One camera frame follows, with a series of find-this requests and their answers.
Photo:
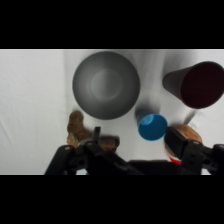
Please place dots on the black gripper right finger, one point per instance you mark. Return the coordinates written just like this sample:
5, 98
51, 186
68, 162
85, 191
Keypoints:
191, 153

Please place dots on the grey bowl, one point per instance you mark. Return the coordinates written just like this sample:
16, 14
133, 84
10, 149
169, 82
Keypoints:
106, 85

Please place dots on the brown plush animal toy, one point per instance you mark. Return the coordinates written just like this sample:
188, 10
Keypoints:
77, 128

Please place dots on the blue cup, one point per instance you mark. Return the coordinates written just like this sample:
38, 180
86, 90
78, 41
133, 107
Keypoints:
151, 126

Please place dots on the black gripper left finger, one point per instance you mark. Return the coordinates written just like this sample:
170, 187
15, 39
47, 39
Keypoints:
96, 161

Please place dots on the brown cup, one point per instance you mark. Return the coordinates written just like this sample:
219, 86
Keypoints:
196, 85

